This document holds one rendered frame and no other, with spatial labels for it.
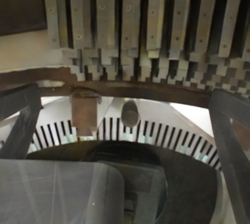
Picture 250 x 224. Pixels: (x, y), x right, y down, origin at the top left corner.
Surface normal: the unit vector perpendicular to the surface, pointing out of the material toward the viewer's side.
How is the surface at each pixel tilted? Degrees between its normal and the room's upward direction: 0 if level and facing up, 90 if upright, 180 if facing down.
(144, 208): 0
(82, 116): 0
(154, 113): 0
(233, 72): 90
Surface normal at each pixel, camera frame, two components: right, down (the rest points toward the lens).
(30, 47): -0.01, 0.11
